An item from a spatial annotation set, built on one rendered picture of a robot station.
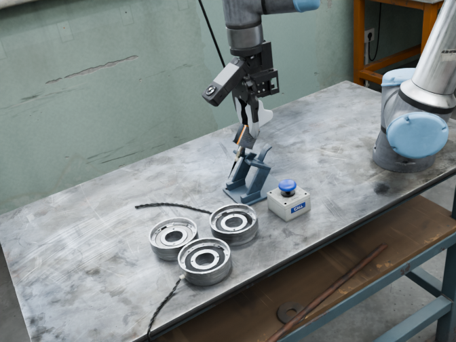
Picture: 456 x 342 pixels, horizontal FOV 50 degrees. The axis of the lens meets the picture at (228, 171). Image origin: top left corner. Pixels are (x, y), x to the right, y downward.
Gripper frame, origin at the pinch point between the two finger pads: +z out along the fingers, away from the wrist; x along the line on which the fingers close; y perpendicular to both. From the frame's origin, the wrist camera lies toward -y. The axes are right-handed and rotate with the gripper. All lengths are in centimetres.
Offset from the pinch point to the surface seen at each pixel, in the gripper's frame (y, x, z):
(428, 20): 159, 92, 29
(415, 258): 35, -20, 43
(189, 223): -20.4, -6.1, 13.0
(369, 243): 28, -10, 41
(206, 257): -21.6, -16.7, 14.6
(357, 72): 157, 144, 71
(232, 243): -14.9, -15.3, 15.3
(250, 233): -11.2, -16.7, 13.7
